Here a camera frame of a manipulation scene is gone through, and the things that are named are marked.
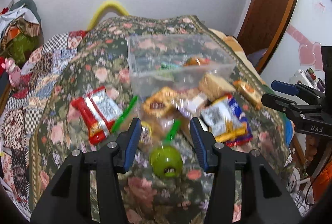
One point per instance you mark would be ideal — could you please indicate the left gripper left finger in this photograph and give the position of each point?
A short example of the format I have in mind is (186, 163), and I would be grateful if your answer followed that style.
(66, 199)

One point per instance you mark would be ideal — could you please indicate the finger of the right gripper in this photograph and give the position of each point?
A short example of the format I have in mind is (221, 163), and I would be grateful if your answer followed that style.
(291, 89)
(283, 105)

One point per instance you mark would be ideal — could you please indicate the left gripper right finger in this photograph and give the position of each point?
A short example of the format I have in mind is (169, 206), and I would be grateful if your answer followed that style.
(264, 198)

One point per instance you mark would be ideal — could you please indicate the orange label biscuit pack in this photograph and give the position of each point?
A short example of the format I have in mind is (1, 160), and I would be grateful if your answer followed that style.
(249, 93)

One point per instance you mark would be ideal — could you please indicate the silver yellow snack packet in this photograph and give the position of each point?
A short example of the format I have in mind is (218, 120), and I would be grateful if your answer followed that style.
(221, 121)

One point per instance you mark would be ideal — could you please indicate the beige rice cracker block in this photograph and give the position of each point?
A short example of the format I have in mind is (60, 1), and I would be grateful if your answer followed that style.
(215, 87)

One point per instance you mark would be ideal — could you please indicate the red white snack packet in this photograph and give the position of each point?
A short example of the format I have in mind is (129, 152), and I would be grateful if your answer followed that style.
(99, 113)

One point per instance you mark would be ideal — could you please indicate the clear bag orange pastries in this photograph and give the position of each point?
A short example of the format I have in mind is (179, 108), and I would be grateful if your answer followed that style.
(195, 60)

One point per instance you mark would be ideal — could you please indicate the green round candy container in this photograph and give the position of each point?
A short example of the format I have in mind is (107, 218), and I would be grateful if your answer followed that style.
(166, 162)

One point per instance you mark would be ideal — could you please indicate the green bread bag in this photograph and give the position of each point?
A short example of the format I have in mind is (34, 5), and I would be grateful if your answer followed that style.
(155, 131)

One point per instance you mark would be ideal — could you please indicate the caramel puffed rice pack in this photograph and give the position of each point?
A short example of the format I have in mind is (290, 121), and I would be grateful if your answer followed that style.
(160, 103)

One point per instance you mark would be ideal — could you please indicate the blue round cracker bag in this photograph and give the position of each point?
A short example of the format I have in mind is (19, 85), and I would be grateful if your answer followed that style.
(240, 115)

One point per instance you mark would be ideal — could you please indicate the white cart with stickers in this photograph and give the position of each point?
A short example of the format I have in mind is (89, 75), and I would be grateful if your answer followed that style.
(308, 78)

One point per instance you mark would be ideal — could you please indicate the yellow beige blanket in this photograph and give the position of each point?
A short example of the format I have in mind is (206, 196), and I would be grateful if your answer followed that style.
(231, 42)

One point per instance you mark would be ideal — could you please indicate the brown cookie tube pack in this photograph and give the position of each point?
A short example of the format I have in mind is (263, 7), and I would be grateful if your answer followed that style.
(193, 107)

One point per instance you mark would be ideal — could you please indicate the wooden door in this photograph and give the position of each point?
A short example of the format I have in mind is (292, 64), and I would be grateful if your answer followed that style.
(263, 27)

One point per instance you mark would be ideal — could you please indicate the clear plastic storage bin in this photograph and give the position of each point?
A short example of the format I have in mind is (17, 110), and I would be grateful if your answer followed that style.
(177, 61)

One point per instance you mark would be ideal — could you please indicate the floral green bedspread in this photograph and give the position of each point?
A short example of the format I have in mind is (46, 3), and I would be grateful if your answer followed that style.
(102, 60)

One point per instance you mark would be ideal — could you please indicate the small green white packet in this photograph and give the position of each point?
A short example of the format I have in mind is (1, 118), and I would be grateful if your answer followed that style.
(169, 66)

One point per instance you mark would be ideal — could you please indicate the patchwork quilt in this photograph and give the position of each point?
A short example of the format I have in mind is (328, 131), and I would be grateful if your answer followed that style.
(24, 109)

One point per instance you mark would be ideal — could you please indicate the pink plush toy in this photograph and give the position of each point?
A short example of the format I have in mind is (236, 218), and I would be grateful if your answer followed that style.
(12, 70)

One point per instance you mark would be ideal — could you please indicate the pile of clothes and bags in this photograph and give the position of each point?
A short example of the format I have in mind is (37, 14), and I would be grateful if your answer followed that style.
(20, 30)

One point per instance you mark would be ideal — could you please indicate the yellow foam arch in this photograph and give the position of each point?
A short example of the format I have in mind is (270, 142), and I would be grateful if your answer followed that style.
(108, 6)

